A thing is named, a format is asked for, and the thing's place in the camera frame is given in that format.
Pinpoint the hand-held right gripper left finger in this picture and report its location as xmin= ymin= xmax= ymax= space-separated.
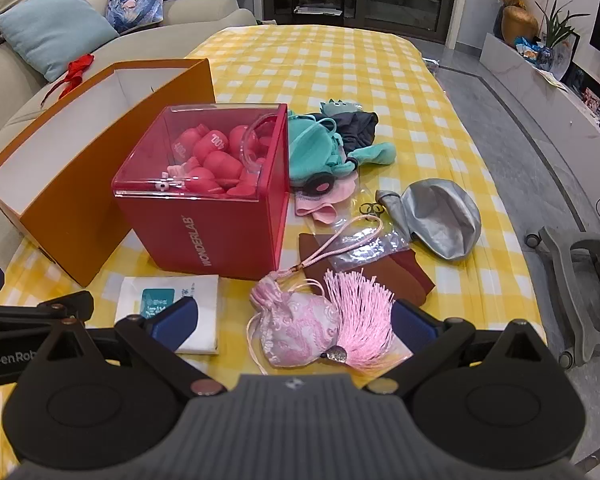
xmin=27 ymin=296 xmax=227 ymax=396

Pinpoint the red ribbon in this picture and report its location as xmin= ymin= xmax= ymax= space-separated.
xmin=40 ymin=53 xmax=96 ymax=106

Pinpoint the light blue cushion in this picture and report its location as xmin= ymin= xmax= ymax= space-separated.
xmin=0 ymin=0 xmax=121 ymax=83

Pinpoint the white marble cabinet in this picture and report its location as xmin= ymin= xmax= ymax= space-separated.
xmin=480 ymin=32 xmax=600 ymax=161

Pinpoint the red box with clear lid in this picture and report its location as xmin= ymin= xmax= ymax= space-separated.
xmin=111 ymin=103 xmax=292 ymax=281

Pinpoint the orange cardboard box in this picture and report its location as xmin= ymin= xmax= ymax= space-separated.
xmin=0 ymin=57 xmax=216 ymax=288

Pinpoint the brown cloth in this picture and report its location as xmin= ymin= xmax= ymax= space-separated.
xmin=298 ymin=232 xmax=437 ymax=307

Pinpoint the white tissue packet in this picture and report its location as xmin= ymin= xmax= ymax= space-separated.
xmin=114 ymin=275 xmax=220 ymax=356

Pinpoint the pile of pink bottles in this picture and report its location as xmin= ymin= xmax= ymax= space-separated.
xmin=162 ymin=122 xmax=273 ymax=196

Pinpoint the green plant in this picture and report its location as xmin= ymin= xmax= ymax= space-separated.
xmin=535 ymin=0 xmax=581 ymax=81

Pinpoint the navy cloth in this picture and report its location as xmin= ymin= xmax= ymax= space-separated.
xmin=325 ymin=111 xmax=381 ymax=153

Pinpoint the pink chair with grey base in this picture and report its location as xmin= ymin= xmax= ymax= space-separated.
xmin=525 ymin=225 xmax=600 ymax=368

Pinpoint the pink pouch with tassel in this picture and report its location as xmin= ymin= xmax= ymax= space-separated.
xmin=247 ymin=214 xmax=415 ymax=376

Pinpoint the beige sofa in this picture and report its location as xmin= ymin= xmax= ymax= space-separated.
xmin=0 ymin=0 xmax=258 ymax=256

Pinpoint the golden vase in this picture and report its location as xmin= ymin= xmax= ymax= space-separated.
xmin=500 ymin=5 xmax=538 ymax=43

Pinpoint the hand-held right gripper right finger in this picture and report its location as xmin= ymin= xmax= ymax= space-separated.
xmin=364 ymin=299 xmax=563 ymax=396

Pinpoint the pink cloth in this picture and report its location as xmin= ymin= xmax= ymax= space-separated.
xmin=294 ymin=180 xmax=357 ymax=226

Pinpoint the yellow checked tablecloth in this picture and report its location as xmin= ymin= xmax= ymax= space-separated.
xmin=0 ymin=25 xmax=548 ymax=480

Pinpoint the teal fleece piece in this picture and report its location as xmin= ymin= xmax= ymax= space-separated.
xmin=347 ymin=141 xmax=397 ymax=168

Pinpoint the printed cushion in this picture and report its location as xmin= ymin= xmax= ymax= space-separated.
xmin=105 ymin=0 xmax=170 ymax=33

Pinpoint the clear plastic bag with rings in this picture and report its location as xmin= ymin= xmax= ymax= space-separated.
xmin=330 ymin=185 xmax=413 ymax=272

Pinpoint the silver fabric cap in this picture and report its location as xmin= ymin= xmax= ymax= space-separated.
xmin=375 ymin=178 xmax=482 ymax=261

